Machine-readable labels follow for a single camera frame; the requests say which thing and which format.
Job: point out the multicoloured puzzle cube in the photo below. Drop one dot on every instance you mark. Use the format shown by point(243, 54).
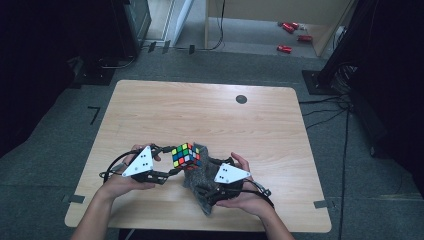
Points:
point(186, 156)

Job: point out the black metal stand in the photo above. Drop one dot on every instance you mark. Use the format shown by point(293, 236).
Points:
point(311, 81)

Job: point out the light wooden desk frame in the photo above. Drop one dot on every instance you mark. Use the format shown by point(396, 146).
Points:
point(266, 8)

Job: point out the grey fuzzy cloth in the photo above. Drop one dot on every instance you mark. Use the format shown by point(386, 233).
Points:
point(203, 178)

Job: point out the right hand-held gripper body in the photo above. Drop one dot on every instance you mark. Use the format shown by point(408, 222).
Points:
point(230, 175)

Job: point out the red can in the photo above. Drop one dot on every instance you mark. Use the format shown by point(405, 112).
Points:
point(288, 28)
point(305, 38)
point(284, 49)
point(295, 25)

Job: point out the dark round table grommet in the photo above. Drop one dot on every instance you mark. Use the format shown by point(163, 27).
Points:
point(241, 99)

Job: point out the dark curtain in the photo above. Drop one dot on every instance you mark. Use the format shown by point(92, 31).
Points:
point(40, 66)
point(396, 83)

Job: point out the black tape piece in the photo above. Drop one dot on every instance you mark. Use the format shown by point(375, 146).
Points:
point(191, 49)
point(151, 46)
point(166, 46)

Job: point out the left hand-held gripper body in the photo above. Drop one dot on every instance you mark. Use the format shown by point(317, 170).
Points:
point(141, 165)

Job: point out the black cabinet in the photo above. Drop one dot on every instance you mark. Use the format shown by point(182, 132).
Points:
point(128, 26)

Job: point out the person's left hand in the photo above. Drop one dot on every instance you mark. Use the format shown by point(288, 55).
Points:
point(120, 186)

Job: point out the black stand base plate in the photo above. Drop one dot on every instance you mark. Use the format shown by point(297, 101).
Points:
point(96, 76)

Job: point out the white panel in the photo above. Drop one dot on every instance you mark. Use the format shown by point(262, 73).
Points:
point(182, 20)

